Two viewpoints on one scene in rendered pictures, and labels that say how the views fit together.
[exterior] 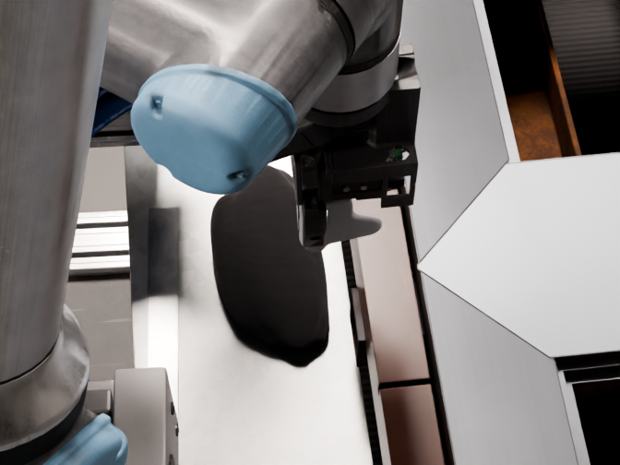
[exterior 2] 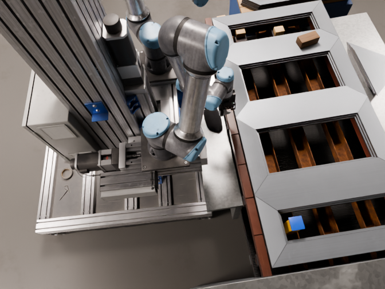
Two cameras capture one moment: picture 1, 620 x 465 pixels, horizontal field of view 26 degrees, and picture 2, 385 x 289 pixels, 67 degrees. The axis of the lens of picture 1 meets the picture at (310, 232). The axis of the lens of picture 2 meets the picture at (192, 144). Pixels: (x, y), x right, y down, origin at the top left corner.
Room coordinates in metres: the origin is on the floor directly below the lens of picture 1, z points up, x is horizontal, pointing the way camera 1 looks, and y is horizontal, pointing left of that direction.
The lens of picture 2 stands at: (-0.28, 0.08, 2.28)
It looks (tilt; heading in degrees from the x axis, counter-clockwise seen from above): 65 degrees down; 7
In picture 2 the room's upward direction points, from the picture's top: 10 degrees counter-clockwise
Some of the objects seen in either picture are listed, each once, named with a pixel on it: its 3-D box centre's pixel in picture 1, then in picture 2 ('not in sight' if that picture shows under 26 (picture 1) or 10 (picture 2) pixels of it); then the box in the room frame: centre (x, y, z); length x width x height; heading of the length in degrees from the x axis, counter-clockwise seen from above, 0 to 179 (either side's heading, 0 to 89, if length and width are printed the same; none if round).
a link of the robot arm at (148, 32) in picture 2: not in sight; (152, 39); (0.79, 0.32, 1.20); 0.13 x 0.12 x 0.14; 29
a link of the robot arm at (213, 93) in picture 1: (215, 70); (211, 95); (0.45, 0.05, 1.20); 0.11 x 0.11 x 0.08; 58
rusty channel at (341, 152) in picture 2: not in sight; (326, 114); (0.59, -0.64, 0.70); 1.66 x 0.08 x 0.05; 6
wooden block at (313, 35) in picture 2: not in sight; (307, 39); (1.03, -0.57, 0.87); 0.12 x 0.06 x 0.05; 108
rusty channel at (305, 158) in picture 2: not in sight; (291, 120); (0.57, -0.43, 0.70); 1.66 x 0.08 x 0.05; 6
